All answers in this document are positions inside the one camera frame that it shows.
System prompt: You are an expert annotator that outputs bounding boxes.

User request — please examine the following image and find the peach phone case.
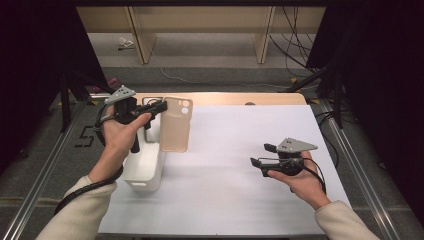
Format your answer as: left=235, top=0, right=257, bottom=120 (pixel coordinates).
left=159, top=96, right=194, bottom=154

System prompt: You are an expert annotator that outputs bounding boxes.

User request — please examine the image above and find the white storage box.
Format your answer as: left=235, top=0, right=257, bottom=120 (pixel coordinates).
left=121, top=99, right=168, bottom=193

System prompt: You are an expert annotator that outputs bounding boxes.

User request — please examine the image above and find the aluminium floor rail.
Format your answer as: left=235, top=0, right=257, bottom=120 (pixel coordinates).
left=318, top=99, right=403, bottom=240
left=0, top=99, right=88, bottom=240

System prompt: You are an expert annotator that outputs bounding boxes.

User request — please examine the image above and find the pink object on floor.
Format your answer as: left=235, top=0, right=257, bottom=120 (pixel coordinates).
left=105, top=76, right=122, bottom=88

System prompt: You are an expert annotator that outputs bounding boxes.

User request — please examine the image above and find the crumpled white paper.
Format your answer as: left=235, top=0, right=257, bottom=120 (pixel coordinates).
left=117, top=36, right=135, bottom=52

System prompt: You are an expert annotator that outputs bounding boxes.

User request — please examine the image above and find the black curtain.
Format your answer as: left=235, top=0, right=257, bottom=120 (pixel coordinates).
left=305, top=0, right=424, bottom=221
left=0, top=0, right=108, bottom=176

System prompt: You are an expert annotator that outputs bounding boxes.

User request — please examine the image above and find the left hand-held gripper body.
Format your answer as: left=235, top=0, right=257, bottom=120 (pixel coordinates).
left=104, top=85, right=141, bottom=154

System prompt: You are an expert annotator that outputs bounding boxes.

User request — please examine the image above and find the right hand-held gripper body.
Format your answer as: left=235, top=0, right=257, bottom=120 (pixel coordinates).
left=261, top=137, right=319, bottom=177

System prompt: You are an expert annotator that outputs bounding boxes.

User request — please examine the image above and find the bundle of black floor cables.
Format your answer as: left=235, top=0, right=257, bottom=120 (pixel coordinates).
left=269, top=5, right=321, bottom=78

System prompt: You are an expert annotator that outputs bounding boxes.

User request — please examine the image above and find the black metal stand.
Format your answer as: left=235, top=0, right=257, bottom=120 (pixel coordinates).
left=59, top=70, right=116, bottom=134
left=279, top=64, right=345, bottom=130

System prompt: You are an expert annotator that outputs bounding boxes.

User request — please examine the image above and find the person's right hand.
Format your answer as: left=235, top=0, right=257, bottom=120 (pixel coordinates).
left=267, top=150, right=332, bottom=211

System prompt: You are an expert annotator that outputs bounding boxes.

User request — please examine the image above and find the person's left hand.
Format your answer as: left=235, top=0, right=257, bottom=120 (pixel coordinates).
left=88, top=105, right=153, bottom=183

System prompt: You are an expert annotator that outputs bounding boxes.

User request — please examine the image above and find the wooden bench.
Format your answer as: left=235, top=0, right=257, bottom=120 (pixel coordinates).
left=75, top=5, right=327, bottom=66

